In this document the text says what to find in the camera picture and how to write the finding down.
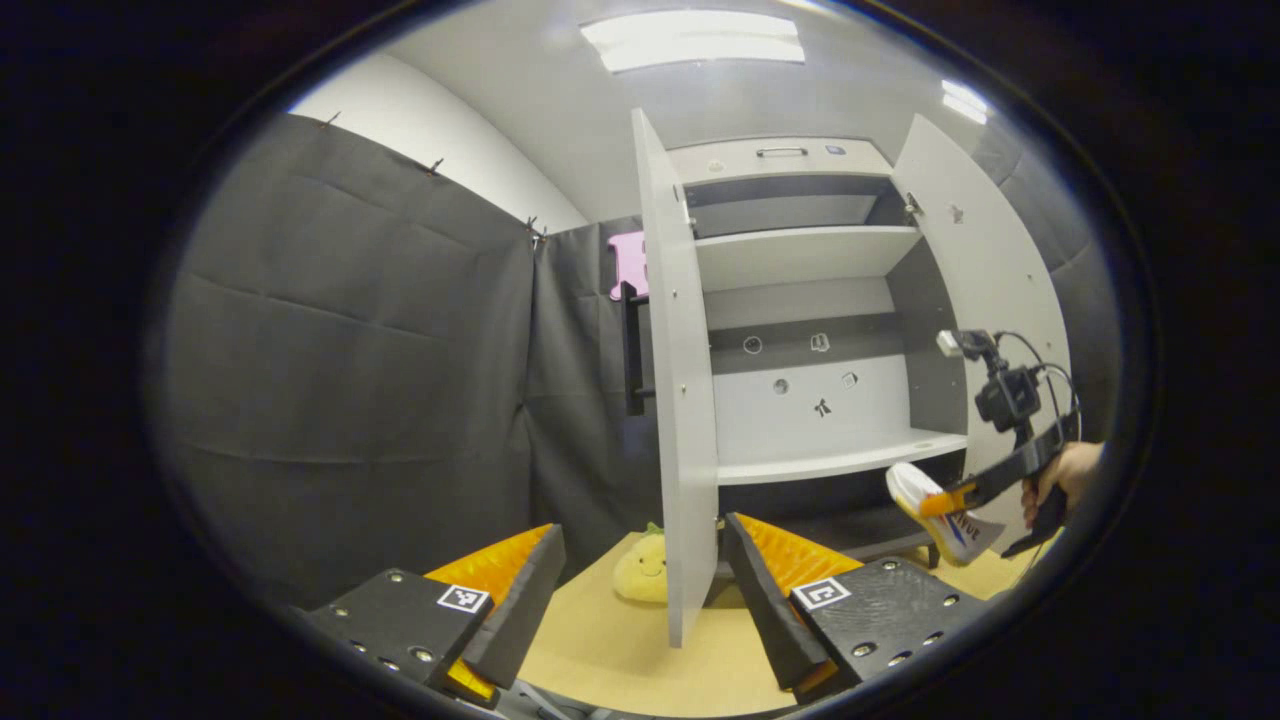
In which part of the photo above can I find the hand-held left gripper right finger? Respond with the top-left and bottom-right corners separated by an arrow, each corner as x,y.
722,512 -> 991,696

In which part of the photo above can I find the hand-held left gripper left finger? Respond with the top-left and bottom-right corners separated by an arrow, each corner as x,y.
305,523 -> 567,706

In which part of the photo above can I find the white striped canvas shoe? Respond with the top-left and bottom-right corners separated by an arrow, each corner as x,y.
885,462 -> 1006,566

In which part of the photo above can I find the grey shoe cabinet door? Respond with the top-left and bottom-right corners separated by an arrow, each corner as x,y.
890,113 -> 1076,546
620,107 -> 721,649

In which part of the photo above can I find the grey shoe cabinet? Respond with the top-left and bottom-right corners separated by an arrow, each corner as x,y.
665,137 -> 971,561

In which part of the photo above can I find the yellow plush toy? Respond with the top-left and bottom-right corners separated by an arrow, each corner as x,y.
612,522 -> 669,604

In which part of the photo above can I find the black backdrop cloth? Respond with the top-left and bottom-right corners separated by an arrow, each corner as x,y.
150,112 -> 1126,611

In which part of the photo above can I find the small ceiling light panel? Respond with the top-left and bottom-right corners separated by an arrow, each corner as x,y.
940,80 -> 991,126

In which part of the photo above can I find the large ceiling light panel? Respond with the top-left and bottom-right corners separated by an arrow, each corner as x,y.
580,10 -> 806,73

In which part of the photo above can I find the black cable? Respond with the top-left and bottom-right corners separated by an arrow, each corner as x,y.
995,330 -> 1083,441

